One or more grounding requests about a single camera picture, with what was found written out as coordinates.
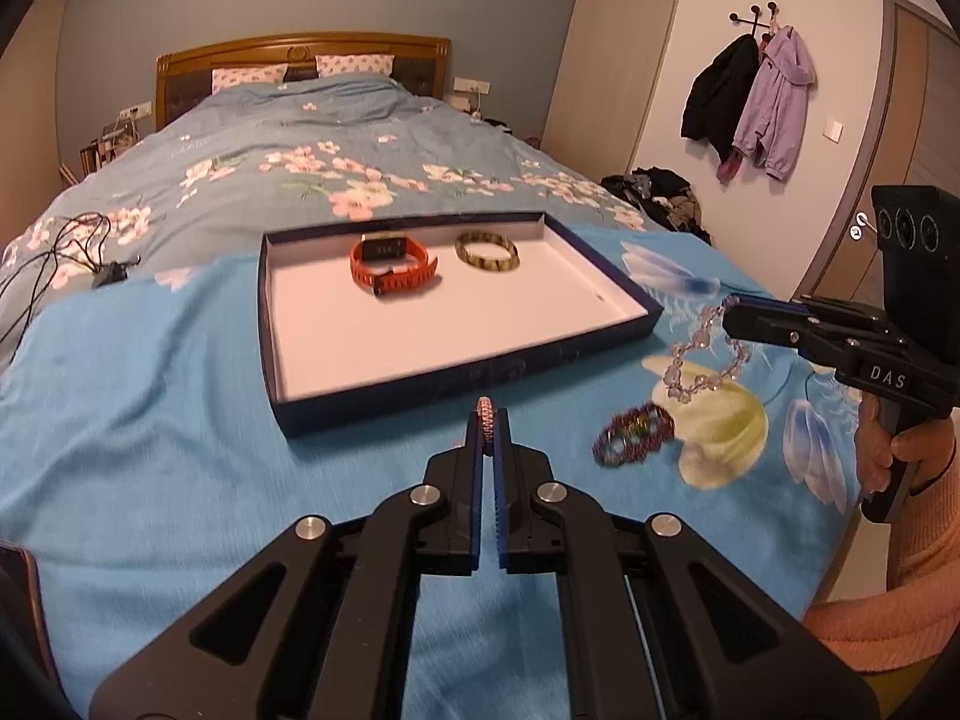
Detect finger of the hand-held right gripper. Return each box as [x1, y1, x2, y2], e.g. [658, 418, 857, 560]
[739, 294, 890, 335]
[722, 304, 910, 373]

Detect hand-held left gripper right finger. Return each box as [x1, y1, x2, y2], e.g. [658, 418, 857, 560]
[491, 406, 880, 720]

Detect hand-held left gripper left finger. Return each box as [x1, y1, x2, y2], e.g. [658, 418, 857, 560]
[88, 412, 496, 720]

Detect clear crystal bead bracelet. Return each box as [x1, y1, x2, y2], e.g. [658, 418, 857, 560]
[664, 296, 751, 407]

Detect purple beaded bracelet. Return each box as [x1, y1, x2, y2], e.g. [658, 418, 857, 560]
[592, 403, 676, 468]

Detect dark blue shallow box tray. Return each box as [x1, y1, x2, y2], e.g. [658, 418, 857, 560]
[257, 210, 665, 440]

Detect person's right forearm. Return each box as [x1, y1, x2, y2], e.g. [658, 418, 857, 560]
[806, 457, 960, 672]

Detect person's right hand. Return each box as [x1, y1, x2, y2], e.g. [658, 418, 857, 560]
[855, 397, 959, 499]

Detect pile of dark clothes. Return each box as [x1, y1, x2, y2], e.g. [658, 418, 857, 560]
[600, 167, 712, 245]

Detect beige door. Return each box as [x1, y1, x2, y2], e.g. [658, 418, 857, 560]
[795, 0, 960, 316]

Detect purple jacket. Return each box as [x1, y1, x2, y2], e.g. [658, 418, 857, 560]
[716, 24, 817, 182]

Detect black jacket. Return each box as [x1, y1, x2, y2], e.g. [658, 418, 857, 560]
[681, 34, 760, 164]

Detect green stone bangle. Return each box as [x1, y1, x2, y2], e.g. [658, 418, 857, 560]
[455, 230, 520, 272]

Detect orange wrist watch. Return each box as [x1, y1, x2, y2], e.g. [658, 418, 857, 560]
[349, 235, 440, 297]

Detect beige wardrobe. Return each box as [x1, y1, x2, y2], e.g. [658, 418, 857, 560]
[540, 0, 691, 188]

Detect blue flower print blanket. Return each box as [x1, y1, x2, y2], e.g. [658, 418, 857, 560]
[0, 221, 875, 720]

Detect yellow garment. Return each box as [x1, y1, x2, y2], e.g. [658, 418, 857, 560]
[862, 656, 947, 720]

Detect blue floral duvet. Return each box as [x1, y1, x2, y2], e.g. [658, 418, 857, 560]
[0, 75, 653, 331]

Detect black charger plug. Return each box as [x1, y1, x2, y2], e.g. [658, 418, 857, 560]
[91, 259, 142, 290]

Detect white patterned pillow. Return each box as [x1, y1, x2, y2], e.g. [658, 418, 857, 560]
[211, 64, 290, 95]
[315, 54, 396, 80]

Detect wooden bed headboard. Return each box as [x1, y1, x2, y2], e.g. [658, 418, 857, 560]
[155, 32, 452, 132]

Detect bedside shelf with books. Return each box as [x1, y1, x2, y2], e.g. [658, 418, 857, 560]
[79, 116, 140, 173]

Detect black wall coat rack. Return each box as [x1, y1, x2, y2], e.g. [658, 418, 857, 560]
[729, 4, 781, 35]

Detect black cables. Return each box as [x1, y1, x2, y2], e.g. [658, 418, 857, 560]
[0, 211, 113, 346]

